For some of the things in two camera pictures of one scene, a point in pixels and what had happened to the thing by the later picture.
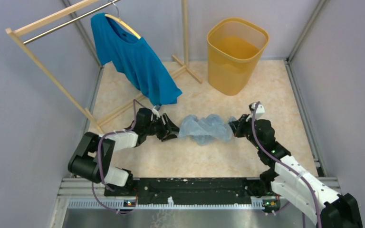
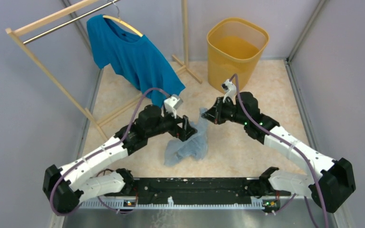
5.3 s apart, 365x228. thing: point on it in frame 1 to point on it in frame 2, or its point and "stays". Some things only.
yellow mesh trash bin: (234, 47) stays
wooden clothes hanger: (118, 19) stays
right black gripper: (239, 125) to (215, 114)
